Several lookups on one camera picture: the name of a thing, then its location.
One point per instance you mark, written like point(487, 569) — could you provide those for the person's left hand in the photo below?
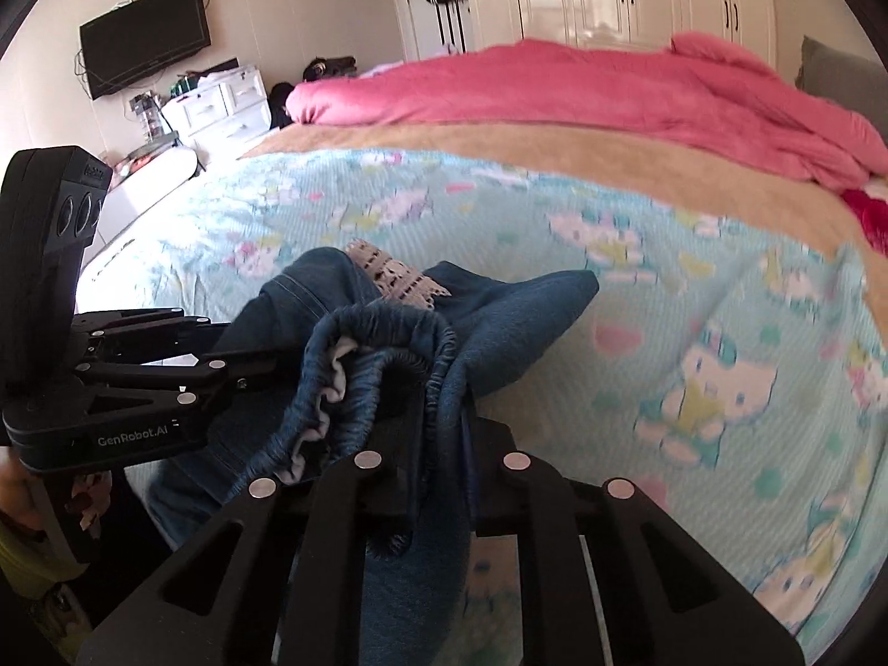
point(17, 496)

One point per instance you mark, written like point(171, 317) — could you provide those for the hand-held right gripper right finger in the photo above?
point(527, 499)

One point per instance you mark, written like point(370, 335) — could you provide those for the white drawer cabinet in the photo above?
point(222, 111)

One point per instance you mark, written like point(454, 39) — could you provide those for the black wall television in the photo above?
point(142, 41)

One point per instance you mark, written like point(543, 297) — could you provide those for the white wardrobe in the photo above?
point(624, 0)

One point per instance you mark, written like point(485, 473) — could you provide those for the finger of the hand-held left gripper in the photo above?
point(139, 333)
point(229, 371)

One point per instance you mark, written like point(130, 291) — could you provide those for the dark bag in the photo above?
point(329, 68)

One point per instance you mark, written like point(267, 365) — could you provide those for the red cloth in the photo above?
point(871, 215)

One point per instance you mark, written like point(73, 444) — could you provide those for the beige bed blanket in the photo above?
point(624, 152)

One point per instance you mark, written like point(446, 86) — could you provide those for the white low bench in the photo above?
point(152, 180)

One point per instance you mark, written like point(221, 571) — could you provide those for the cyan cartoon cat printed blanket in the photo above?
point(694, 374)

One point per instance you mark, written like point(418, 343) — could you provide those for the person's yellow-green clothing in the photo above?
point(28, 569)

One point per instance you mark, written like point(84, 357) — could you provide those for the grey headboard cushion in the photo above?
point(832, 76)

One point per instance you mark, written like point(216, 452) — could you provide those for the pink quilt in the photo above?
point(590, 90)

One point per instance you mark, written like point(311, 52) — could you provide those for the clear cosmetic rack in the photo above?
point(146, 118)

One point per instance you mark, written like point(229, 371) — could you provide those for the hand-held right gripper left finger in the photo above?
point(347, 499)

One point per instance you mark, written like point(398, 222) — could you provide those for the black cloth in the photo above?
point(281, 104)

